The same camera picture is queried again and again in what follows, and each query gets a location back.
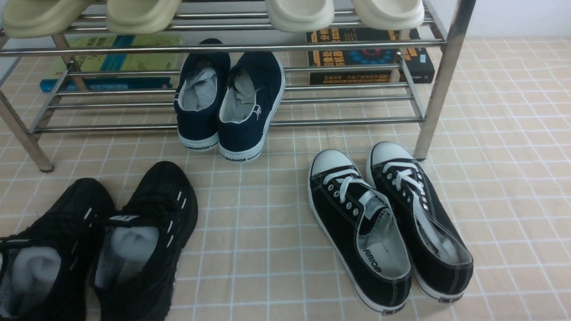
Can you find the black mesh sneaker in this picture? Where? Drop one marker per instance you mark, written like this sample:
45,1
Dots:
135,271
44,267

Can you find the steel shoe rack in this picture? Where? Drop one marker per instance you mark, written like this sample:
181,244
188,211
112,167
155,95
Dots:
71,82

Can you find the navy canvas sneaker right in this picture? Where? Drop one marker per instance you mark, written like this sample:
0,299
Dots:
254,90

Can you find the navy canvas sneaker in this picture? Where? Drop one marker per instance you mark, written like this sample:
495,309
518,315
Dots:
198,98
254,90

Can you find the black canvas sneaker left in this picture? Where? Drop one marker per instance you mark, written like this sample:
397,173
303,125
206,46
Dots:
359,222

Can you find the black canvas sneaker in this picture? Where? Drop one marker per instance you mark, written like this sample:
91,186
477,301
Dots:
359,222
442,264

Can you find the navy canvas sneaker left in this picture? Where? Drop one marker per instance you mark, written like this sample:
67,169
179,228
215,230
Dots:
198,98

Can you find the cream foam slipper left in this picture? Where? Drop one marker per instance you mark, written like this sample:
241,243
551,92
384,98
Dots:
300,15

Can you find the cream foam slipper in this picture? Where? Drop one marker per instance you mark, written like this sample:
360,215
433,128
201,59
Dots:
390,14
300,15

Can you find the black book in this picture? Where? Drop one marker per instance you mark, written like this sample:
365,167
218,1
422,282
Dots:
418,61

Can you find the cream foam slipper right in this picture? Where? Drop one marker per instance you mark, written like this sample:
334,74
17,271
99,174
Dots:
390,14

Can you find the black canvas sneaker right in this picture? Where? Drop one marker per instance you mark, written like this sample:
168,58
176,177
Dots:
442,264

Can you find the olive foam slipper right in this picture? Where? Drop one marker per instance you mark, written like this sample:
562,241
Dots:
132,17

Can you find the olive foam slipper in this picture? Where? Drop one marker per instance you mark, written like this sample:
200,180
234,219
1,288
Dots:
40,18
132,17

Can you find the beige checked floor mat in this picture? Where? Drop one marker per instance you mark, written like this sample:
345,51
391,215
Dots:
499,160

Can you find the olive foam slipper left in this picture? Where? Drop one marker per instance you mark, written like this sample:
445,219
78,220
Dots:
40,18

